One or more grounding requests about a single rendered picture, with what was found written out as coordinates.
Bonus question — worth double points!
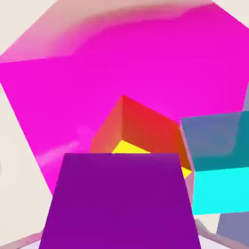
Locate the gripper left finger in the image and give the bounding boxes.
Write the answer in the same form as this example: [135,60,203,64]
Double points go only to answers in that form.
[0,231,44,249]

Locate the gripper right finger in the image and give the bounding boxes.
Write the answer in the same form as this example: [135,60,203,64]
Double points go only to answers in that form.
[194,219,249,249]

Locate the small purple cube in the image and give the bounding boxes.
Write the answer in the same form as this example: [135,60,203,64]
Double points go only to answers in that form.
[38,152,202,249]

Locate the small cyan cube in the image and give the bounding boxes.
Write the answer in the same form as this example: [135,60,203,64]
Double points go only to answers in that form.
[179,111,249,216]

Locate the small yellow cube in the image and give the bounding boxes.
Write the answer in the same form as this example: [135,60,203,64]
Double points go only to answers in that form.
[89,94,194,179]

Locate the large magenta box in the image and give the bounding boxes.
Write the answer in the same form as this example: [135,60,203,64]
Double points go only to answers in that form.
[0,0,249,197]

